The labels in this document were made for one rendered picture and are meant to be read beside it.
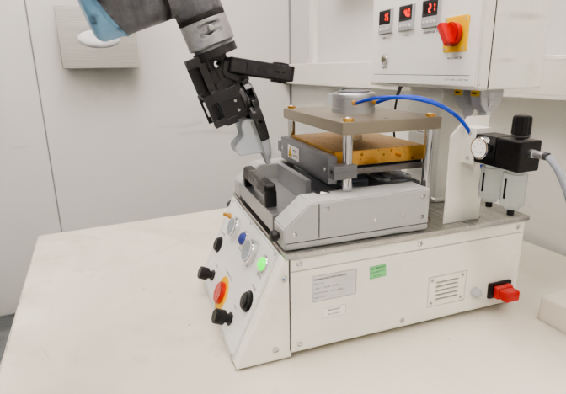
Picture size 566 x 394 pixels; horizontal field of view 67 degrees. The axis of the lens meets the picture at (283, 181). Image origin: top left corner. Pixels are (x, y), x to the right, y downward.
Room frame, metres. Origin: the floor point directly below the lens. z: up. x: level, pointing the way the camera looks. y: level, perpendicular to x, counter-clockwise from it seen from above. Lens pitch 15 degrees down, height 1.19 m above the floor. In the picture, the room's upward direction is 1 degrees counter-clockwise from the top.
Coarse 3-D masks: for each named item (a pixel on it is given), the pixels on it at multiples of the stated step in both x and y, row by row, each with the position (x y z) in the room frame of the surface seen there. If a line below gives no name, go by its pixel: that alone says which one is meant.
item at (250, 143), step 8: (248, 120) 0.70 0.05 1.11; (248, 128) 0.70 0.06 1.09; (248, 136) 0.70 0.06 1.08; (256, 136) 0.71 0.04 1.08; (240, 144) 0.70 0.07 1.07; (248, 144) 0.70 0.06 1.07; (256, 144) 0.71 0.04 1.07; (264, 144) 0.71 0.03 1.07; (240, 152) 0.70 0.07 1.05; (248, 152) 0.70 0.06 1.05; (256, 152) 0.71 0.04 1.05; (264, 152) 0.71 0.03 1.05
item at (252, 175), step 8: (248, 168) 0.77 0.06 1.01; (248, 176) 0.75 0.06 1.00; (256, 176) 0.72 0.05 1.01; (264, 176) 0.71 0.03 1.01; (248, 184) 0.79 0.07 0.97; (256, 184) 0.71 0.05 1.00; (264, 184) 0.66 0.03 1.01; (272, 184) 0.66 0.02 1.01; (264, 192) 0.66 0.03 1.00; (272, 192) 0.66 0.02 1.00; (264, 200) 0.66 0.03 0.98; (272, 200) 0.66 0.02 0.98
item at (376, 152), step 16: (320, 144) 0.74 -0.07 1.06; (336, 144) 0.74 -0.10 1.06; (368, 144) 0.73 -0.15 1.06; (384, 144) 0.73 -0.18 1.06; (400, 144) 0.73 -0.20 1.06; (416, 144) 0.73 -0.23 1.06; (368, 160) 0.69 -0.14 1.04; (384, 160) 0.69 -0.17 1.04; (400, 160) 0.71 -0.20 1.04; (416, 160) 0.72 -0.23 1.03
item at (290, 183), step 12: (288, 168) 0.76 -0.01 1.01; (276, 180) 0.83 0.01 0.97; (288, 180) 0.76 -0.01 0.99; (300, 180) 0.70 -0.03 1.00; (240, 192) 0.82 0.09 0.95; (252, 192) 0.75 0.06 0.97; (276, 192) 0.75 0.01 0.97; (288, 192) 0.75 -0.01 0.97; (300, 192) 0.70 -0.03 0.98; (312, 192) 0.74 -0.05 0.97; (252, 204) 0.74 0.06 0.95; (288, 204) 0.68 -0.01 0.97; (264, 216) 0.66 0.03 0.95; (276, 216) 0.63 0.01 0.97
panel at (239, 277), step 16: (240, 208) 0.81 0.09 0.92; (224, 224) 0.85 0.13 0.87; (224, 240) 0.81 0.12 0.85; (256, 240) 0.67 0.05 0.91; (224, 256) 0.77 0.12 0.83; (240, 256) 0.70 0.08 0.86; (256, 256) 0.64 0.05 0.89; (272, 256) 0.60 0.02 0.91; (224, 272) 0.74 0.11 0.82; (240, 272) 0.67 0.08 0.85; (256, 272) 0.62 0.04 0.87; (208, 288) 0.78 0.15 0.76; (240, 288) 0.65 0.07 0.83; (256, 288) 0.59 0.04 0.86; (224, 304) 0.67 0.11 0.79; (256, 304) 0.57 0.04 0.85; (240, 320) 0.59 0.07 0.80; (224, 336) 0.62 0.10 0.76; (240, 336) 0.57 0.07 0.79
